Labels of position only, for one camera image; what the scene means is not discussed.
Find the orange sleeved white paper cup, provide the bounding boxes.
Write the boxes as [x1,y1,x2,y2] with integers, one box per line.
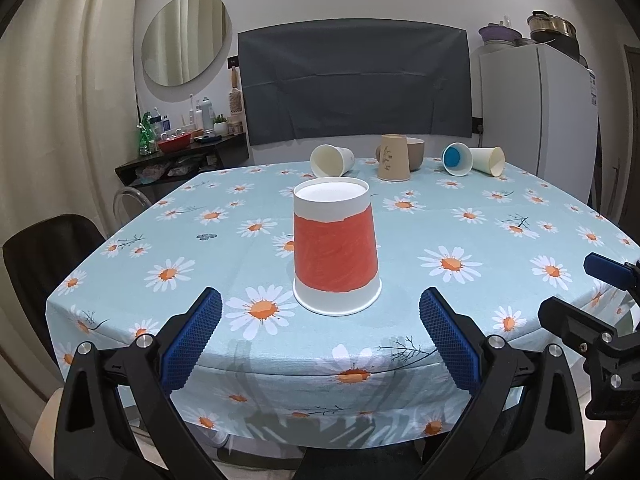
[293,177,382,316]

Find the yellow rimmed white paper cup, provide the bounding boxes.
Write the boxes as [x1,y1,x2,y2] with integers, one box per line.
[470,146,506,178]

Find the white cup with blue bottom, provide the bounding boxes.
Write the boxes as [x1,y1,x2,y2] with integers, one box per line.
[440,142,473,177]

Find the brown kraft paper cup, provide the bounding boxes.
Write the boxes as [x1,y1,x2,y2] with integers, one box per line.
[378,134,410,182]

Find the white cup with pink hearts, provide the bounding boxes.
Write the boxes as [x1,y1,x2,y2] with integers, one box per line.
[310,144,355,178]

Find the person's right hand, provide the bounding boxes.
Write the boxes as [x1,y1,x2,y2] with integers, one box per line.
[600,418,639,479]

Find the daisy print blue tablecloth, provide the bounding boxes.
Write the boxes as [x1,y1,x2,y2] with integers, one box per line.
[46,157,639,448]

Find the dark brown chair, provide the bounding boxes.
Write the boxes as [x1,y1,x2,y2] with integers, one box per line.
[2,214,105,358]

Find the white refrigerator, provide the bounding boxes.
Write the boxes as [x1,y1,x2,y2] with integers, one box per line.
[480,44,598,203]

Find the brown ceramic bowl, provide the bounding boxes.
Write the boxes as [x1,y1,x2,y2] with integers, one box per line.
[407,136,425,172]

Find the black side shelf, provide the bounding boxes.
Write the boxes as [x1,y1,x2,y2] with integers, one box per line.
[115,136,250,188]

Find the stacked pots on refrigerator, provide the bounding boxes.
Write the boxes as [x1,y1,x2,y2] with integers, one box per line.
[527,10,580,61]

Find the purple bowl on refrigerator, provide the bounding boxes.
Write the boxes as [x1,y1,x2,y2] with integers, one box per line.
[478,23,523,44]

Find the red bowl on shelf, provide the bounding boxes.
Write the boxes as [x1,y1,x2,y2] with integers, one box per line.
[157,133,191,154]

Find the green plastic bottle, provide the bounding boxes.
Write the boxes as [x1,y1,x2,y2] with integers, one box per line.
[137,112,157,156]

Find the small potted plant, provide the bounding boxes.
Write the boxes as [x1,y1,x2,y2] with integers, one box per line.
[214,114,228,136]

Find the white bottle on shelf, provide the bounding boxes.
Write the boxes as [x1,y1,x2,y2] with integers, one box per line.
[201,96,215,131]

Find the tall brown bottle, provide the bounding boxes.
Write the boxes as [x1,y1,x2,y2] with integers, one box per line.
[229,66,243,115]

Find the dark grey cloth covered screen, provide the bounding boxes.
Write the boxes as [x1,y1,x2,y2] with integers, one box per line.
[238,18,472,146]

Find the beige curtain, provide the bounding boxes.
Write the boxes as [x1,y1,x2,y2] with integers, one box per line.
[0,0,147,441]

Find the wall power socket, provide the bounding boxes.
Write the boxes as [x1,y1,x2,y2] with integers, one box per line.
[472,117,484,136]

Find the oval wall mirror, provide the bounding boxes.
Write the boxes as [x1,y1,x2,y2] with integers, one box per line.
[141,0,228,87]

